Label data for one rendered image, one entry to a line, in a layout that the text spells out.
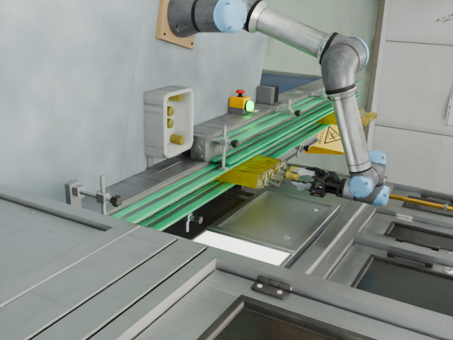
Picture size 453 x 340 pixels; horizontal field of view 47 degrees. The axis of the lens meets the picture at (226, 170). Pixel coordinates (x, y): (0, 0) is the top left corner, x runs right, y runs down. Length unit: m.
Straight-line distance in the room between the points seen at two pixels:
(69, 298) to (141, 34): 1.10
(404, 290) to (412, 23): 6.22
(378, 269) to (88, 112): 1.03
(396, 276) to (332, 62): 0.70
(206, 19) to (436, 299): 1.12
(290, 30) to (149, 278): 1.15
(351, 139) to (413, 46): 6.05
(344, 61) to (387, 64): 6.14
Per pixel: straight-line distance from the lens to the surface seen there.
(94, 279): 0.88
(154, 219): 1.69
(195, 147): 1.94
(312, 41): 1.79
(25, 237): 1.07
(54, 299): 0.84
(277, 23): 1.83
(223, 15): 1.75
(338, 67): 1.65
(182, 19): 1.82
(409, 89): 7.77
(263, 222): 1.92
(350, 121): 1.68
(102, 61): 1.63
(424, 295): 1.70
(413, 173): 8.02
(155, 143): 1.81
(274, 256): 1.68
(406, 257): 1.86
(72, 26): 1.54
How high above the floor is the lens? 1.83
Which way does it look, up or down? 27 degrees down
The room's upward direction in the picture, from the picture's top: 102 degrees clockwise
